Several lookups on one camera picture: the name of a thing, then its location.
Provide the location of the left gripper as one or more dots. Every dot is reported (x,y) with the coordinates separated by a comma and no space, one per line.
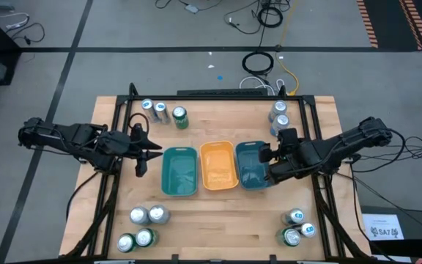
(121,148)

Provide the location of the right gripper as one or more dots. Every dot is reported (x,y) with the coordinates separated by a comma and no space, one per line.
(295,159)

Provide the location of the dark blue plastic bin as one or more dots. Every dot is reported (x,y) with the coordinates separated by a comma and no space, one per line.
(249,168)

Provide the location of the teal green plastic bin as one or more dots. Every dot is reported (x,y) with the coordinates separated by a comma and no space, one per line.
(180,172)

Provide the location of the blue silver Red Bull can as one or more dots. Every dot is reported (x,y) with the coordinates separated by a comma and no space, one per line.
(294,216)
(148,110)
(162,111)
(308,230)

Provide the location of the grey blue Spindrift can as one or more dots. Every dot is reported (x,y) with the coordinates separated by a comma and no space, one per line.
(280,122)
(278,109)
(139,215)
(159,214)

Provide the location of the green Sprite can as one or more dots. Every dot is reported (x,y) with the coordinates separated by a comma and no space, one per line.
(126,242)
(180,117)
(146,237)
(288,237)

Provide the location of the yellow plastic bin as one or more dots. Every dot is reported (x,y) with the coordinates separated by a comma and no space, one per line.
(218,166)

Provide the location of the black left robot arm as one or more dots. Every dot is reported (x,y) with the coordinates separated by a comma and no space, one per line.
(68,137)

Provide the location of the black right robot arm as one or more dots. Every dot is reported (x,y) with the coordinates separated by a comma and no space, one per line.
(346,144)

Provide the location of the long black bar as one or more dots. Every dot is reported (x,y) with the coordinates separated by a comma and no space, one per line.
(214,91)

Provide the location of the white SA7 paper sign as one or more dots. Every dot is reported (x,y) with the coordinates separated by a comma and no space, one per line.
(383,226)

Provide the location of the grey power adapter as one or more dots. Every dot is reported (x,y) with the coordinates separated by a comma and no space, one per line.
(192,9)

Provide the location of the black box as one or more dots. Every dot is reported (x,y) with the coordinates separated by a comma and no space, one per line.
(416,220)

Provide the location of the black mat orange striped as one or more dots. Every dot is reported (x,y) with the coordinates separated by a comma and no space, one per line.
(390,22)

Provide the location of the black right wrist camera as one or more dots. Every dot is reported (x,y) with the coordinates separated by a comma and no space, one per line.
(288,137)

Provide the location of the black aluminium table frame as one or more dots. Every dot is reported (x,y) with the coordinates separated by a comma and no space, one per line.
(211,97)

